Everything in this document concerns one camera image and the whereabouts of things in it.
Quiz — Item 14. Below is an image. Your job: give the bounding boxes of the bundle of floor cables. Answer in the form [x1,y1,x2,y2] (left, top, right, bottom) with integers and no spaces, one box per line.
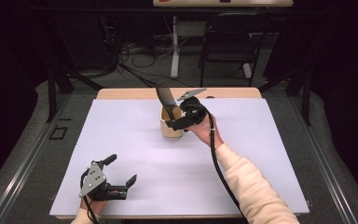
[116,38,175,69]

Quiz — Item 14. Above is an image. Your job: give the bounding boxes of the hand-held gripper black cable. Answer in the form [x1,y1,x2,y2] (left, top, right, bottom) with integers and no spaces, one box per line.
[79,169,100,224]
[195,104,246,218]

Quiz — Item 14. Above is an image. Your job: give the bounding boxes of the person's right hand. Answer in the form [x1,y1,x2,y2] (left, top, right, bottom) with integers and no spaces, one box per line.
[186,114,225,150]

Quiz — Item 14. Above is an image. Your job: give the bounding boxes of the wooden table with white legs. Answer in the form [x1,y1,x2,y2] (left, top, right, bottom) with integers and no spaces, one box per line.
[152,0,294,79]

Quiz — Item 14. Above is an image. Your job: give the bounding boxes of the right hand-held gripper black cable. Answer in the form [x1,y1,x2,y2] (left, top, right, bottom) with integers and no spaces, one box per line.
[195,104,246,218]

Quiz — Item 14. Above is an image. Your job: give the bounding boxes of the black folding chair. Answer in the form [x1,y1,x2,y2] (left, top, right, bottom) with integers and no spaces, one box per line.
[199,12,273,88]

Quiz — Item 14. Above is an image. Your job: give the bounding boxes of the white table mat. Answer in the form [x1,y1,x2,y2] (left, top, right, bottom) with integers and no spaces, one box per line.
[49,98,310,217]

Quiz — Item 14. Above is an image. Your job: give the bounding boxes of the left hand-held gripper black cable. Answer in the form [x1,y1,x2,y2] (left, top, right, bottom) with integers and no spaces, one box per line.
[79,169,100,224]

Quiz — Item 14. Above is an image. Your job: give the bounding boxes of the person's left hand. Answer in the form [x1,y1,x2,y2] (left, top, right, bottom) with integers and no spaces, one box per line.
[80,189,119,213]

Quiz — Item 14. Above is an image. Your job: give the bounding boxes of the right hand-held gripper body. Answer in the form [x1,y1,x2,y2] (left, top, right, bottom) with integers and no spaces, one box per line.
[176,88,209,130]

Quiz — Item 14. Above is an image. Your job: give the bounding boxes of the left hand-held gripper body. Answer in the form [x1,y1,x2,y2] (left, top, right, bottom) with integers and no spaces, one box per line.
[79,160,129,202]

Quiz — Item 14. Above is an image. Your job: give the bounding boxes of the black metal stand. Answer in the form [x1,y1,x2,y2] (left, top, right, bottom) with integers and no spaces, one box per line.
[258,65,312,126]
[46,65,104,123]

